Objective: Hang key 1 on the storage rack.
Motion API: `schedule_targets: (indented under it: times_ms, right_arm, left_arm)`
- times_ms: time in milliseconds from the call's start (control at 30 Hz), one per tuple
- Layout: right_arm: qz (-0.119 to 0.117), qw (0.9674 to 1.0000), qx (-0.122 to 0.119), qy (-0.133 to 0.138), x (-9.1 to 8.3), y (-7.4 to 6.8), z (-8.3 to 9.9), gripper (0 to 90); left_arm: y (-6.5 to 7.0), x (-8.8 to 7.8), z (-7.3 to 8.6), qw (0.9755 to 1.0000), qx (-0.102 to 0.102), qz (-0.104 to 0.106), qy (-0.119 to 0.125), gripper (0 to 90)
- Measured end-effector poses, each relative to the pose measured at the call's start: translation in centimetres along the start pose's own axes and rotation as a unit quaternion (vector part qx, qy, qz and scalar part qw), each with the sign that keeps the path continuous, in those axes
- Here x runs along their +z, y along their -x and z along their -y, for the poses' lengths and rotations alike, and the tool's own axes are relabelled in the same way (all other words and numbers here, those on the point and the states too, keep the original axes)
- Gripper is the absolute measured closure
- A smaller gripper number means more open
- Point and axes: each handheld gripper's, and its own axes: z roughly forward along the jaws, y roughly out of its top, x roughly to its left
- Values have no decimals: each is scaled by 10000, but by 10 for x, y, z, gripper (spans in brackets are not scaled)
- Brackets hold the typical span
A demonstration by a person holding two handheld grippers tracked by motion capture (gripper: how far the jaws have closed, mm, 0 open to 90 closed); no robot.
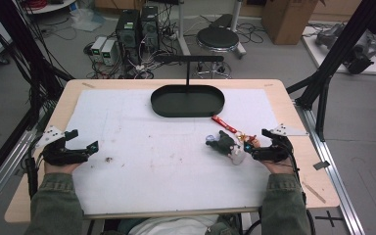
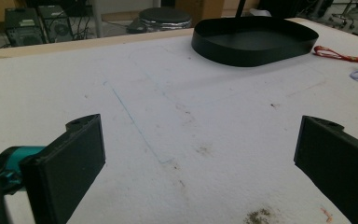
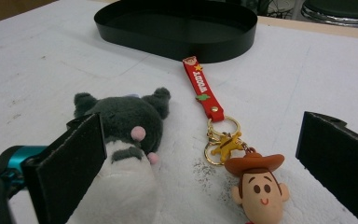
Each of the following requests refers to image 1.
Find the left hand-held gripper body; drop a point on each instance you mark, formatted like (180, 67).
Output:
(57, 155)

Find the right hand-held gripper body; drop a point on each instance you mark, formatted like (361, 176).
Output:
(274, 153)

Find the person's left hand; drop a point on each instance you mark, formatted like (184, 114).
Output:
(58, 169)

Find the person's right hand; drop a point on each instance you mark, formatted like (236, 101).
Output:
(280, 167)

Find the grey tape piece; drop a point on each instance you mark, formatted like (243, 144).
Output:
(321, 165)

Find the thin wooden stick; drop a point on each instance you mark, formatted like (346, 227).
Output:
(314, 192)

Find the white table mat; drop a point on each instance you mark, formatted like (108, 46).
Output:
(163, 169)

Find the black oval tray hanger stand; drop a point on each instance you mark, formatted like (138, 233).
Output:
(187, 103)

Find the white power supply box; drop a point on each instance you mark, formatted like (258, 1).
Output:
(108, 52)
(98, 47)

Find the white desk leg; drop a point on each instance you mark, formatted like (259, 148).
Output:
(238, 32)
(182, 29)

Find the black round stool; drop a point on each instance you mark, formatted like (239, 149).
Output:
(217, 39)

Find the person's white clothing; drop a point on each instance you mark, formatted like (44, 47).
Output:
(173, 226)

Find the cardboard box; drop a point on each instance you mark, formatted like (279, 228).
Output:
(287, 21)

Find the large black computer tower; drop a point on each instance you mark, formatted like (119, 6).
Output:
(128, 36)

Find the clear plastic bag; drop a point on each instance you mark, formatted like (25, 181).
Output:
(86, 19)

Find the grey black machine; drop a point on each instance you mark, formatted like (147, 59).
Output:
(355, 52)

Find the white round table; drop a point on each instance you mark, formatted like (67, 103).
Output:
(52, 6)

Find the small black computer tower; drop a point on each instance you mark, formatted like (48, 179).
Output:
(150, 27)

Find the aluminium rail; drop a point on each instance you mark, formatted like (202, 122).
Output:
(3, 176)
(333, 169)

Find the black frame strut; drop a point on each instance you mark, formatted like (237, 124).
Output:
(336, 55)
(23, 42)

